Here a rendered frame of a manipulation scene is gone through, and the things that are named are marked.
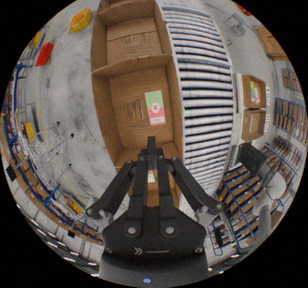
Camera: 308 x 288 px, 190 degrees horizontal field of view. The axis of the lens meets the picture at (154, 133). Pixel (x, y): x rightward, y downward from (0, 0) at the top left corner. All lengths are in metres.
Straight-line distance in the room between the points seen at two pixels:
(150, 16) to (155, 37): 0.19
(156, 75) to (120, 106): 0.23
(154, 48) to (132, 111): 0.35
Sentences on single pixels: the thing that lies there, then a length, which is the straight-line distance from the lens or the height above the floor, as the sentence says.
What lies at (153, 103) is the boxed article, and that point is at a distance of 0.46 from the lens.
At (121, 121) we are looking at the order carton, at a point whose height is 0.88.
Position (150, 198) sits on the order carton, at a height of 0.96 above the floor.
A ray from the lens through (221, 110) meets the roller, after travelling 0.80.
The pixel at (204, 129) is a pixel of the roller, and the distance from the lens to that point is 0.75.
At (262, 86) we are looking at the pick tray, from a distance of 1.30.
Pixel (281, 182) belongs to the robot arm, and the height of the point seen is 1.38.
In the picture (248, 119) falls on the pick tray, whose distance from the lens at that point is 0.98.
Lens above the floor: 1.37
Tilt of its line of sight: 69 degrees down
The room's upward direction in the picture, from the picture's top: 178 degrees clockwise
